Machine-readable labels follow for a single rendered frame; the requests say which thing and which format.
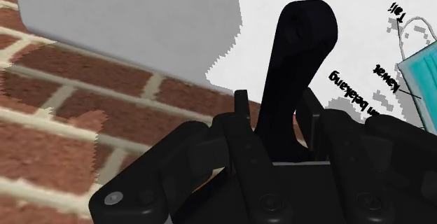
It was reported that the black curved handle tool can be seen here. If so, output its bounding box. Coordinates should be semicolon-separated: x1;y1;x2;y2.
254;0;339;163

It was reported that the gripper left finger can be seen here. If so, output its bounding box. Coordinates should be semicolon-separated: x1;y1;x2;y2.
88;89;295;224

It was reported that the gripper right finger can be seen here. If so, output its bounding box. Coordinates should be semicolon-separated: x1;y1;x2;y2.
295;87;437;224

